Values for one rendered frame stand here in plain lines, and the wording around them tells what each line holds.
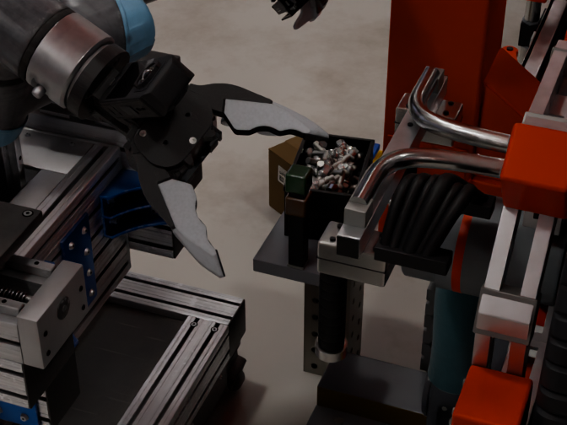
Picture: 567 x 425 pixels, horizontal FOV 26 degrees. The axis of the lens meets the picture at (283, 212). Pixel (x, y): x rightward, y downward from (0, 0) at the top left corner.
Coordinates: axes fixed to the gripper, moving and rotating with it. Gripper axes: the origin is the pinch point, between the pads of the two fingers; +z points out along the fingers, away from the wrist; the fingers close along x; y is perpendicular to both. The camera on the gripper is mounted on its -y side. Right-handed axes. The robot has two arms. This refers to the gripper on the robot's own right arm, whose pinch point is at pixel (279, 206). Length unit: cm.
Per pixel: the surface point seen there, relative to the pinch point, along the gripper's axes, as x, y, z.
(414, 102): -36, 59, 0
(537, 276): -18.9, 35.6, 24.2
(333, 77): -100, 253, -39
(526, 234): -29, 55, 22
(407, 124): -33, 61, 0
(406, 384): -19, 149, 26
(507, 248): -19.8, 36.4, 19.7
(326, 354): -2, 63, 10
